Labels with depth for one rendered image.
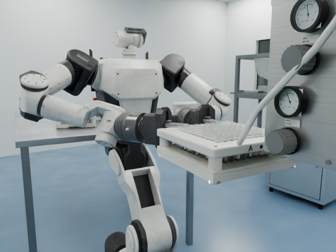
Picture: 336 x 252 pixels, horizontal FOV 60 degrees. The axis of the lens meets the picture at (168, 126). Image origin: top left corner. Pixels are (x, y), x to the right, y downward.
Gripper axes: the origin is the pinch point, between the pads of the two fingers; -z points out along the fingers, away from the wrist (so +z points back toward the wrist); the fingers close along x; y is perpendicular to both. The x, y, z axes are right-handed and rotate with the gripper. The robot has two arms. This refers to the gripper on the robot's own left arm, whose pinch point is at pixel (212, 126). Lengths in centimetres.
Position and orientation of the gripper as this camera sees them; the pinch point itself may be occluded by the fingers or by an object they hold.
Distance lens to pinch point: 85.4
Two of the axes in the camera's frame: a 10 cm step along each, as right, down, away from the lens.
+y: -9.4, 0.6, -3.4
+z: -3.5, -1.3, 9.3
